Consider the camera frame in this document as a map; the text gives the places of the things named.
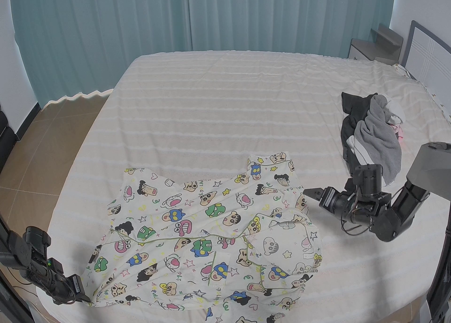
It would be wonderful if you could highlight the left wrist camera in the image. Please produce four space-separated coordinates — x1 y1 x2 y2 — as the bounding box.
39 255 65 278

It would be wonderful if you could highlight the grey bedside table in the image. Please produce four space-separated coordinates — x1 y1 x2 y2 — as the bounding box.
349 24 404 65

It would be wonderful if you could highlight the black cable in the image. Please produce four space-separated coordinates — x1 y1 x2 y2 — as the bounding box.
340 219 375 237

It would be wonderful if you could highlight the dark chest of drawers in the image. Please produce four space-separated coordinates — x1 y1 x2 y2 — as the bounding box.
0 103 18 170

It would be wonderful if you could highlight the white printed pyjama top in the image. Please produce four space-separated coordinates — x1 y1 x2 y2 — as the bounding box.
86 152 324 323

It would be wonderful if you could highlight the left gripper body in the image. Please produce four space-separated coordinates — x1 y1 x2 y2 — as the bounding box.
49 272 88 305

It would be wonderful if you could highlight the pile of clothes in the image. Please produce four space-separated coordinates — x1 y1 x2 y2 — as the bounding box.
340 92 406 186

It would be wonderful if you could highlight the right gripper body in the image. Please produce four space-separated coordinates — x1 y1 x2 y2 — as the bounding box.
318 186 357 218

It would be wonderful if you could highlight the bed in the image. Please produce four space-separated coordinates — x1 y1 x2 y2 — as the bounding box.
35 20 451 320

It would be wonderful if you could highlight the blue-green curtain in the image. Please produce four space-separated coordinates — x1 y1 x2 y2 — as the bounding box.
187 0 397 58
11 0 192 109

